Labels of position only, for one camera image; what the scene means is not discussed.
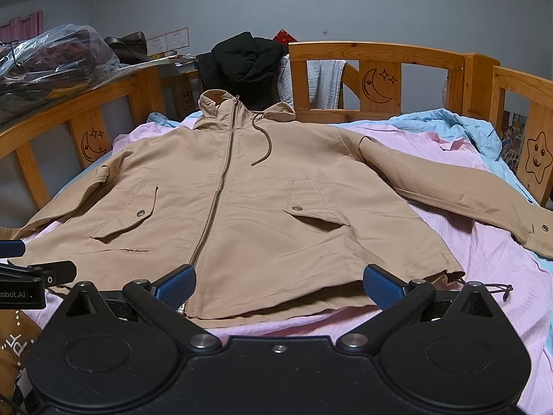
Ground tan hooded jacket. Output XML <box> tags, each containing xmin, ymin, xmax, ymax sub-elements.
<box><xmin>1</xmin><ymin>90</ymin><xmax>552</xmax><ymax>327</ymax></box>

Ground clear plastic bag of clothes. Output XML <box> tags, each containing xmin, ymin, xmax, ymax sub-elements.
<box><xmin>1</xmin><ymin>24</ymin><xmax>120</xmax><ymax>125</ymax></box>

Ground pink bed sheet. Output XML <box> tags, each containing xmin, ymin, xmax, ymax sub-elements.
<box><xmin>20</xmin><ymin>113</ymin><xmax>553</xmax><ymax>413</ymax></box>

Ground light blue blanket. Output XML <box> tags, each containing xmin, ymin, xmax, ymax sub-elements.
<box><xmin>146</xmin><ymin>107</ymin><xmax>553</xmax><ymax>269</ymax></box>

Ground grey white towel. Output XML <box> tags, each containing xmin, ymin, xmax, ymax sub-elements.
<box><xmin>276</xmin><ymin>54</ymin><xmax>347</xmax><ymax>109</ymax></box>

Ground brown leather bag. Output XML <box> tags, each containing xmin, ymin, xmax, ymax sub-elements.
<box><xmin>104</xmin><ymin>31</ymin><xmax>149</xmax><ymax>65</ymax></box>

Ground pink curtain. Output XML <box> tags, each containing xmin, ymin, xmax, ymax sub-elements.
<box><xmin>0</xmin><ymin>10</ymin><xmax>44</xmax><ymax>43</ymax></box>

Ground wooden bed frame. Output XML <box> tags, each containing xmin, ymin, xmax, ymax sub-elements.
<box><xmin>1</xmin><ymin>41</ymin><xmax>552</xmax><ymax>224</ymax></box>

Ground black jacket on rail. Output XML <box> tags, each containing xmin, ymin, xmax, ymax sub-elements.
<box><xmin>196</xmin><ymin>32</ymin><xmax>288</xmax><ymax>111</ymax></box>

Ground white paper wall notices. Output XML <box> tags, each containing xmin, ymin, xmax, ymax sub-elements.
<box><xmin>146</xmin><ymin>27</ymin><xmax>189</xmax><ymax>55</ymax></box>

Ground red paper wall decoration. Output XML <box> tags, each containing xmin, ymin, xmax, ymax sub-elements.
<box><xmin>273</xmin><ymin>29</ymin><xmax>297</xmax><ymax>46</ymax></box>

